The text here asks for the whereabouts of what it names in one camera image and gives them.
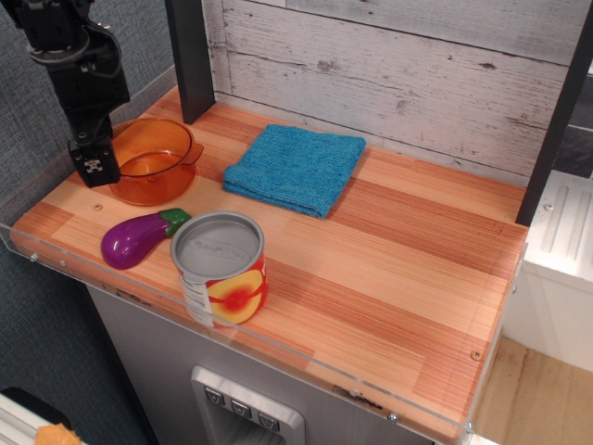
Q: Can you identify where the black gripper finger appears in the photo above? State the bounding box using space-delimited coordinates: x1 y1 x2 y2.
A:
69 137 120 188

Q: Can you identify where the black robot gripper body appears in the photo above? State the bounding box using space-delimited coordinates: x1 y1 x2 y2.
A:
4 0 132 147

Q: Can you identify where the orange transparent measuring cup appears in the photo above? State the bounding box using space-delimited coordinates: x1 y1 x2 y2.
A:
109 118 204 206

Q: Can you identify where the blue folded cloth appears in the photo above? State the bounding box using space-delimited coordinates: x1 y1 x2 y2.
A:
223 124 366 219

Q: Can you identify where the purple toy eggplant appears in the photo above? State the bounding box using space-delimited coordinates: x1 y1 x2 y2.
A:
101 209 191 270

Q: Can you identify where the red peach can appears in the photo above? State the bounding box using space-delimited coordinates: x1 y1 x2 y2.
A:
170 211 268 326

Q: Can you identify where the grey cabinet front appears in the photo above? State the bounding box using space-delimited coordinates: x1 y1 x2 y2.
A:
89 288 428 444

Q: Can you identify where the silver dispenser panel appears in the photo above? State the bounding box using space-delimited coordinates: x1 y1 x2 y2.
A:
191 365 307 444

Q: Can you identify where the clear acrylic edge guard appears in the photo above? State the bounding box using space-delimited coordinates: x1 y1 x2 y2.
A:
0 221 529 445

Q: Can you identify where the white ridged appliance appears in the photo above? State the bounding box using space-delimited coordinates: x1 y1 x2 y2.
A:
502 172 592 371

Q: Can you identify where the dark vertical post left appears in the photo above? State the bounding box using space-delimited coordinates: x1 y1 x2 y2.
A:
165 0 216 124

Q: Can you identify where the dark vertical post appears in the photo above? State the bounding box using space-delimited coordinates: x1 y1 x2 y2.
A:
165 0 216 124
515 4 592 227

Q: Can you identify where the dark vertical post right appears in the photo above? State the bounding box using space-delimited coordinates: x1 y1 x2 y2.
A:
515 4 592 227

